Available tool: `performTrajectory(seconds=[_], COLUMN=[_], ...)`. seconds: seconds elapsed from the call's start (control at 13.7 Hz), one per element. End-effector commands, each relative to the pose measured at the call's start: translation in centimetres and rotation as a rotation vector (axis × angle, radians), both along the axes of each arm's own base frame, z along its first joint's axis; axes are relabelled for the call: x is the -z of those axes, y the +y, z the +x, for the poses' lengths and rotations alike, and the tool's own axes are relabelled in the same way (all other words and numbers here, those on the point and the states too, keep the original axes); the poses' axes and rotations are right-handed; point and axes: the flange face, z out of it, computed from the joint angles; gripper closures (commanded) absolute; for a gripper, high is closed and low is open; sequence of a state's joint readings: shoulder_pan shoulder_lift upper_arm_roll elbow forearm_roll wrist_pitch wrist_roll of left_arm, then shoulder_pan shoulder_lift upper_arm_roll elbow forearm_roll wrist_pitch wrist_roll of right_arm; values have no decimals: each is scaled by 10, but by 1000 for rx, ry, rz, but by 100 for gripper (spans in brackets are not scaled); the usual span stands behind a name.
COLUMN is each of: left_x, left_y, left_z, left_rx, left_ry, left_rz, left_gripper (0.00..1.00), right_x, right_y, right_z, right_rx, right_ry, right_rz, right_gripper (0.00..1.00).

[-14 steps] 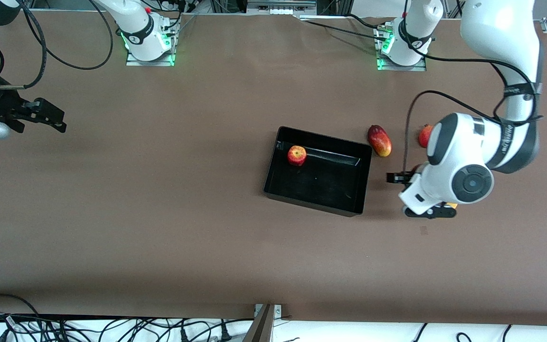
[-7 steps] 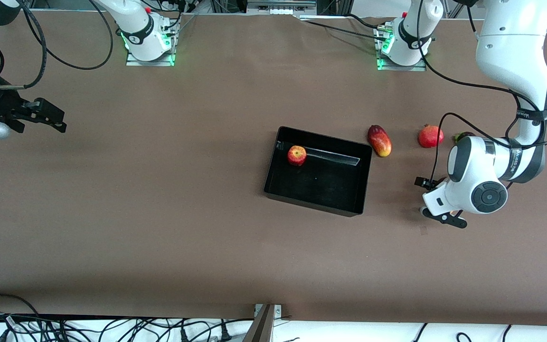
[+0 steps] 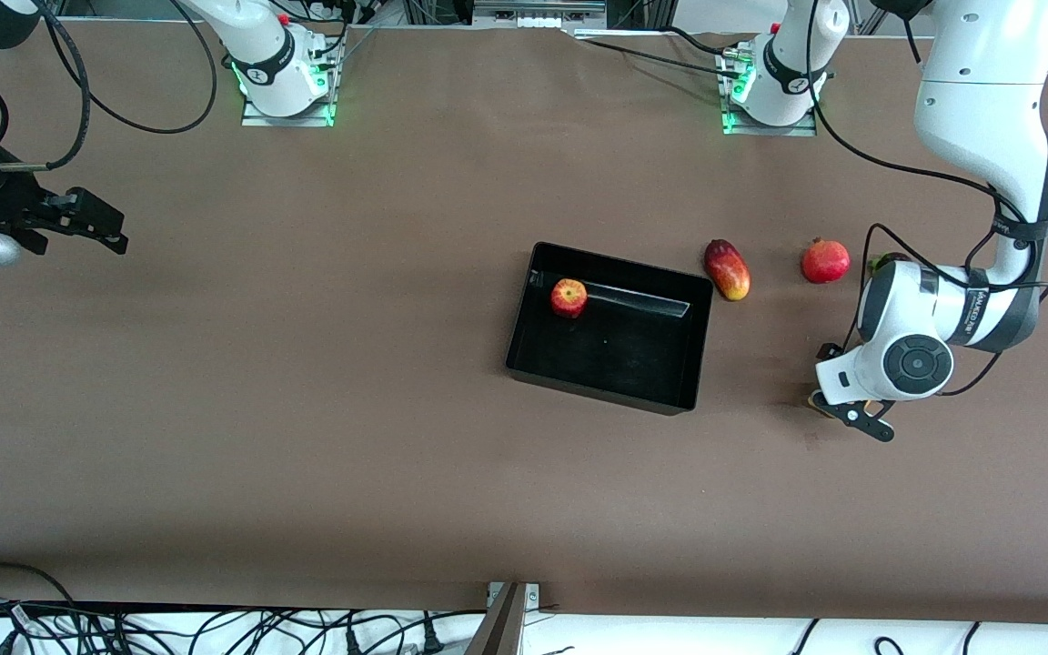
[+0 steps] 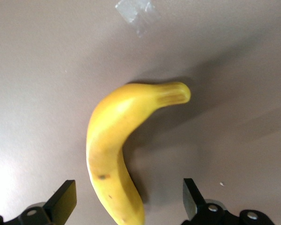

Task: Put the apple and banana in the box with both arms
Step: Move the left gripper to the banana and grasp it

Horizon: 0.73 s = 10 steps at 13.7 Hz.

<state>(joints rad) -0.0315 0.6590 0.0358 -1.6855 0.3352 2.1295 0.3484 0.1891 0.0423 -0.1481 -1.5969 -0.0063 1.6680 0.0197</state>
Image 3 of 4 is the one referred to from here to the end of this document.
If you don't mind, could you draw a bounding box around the black plastic box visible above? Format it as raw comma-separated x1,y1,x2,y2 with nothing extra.
504,240,715,417

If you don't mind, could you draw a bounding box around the red yellow apple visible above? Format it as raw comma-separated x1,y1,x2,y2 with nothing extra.
550,278,589,319

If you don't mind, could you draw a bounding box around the red pomegranate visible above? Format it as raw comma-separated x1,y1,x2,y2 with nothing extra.
801,237,852,285

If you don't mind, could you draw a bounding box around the red yellow mango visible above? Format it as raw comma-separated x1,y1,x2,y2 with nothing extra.
704,238,751,302

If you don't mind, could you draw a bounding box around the metal base plate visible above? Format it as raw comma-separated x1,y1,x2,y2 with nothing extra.
720,47,819,138
241,50,337,128

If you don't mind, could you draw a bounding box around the black table cable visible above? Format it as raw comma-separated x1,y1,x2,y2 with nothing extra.
574,36,743,79
660,25,752,57

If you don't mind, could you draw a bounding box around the metal edge bracket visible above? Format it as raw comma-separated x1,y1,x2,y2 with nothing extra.
487,581,542,609

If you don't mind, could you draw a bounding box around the grey camera stand beam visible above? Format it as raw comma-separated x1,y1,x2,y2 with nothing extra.
464,582,527,655

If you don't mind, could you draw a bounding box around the grey socket rail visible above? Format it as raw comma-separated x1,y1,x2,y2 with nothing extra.
472,0,609,30

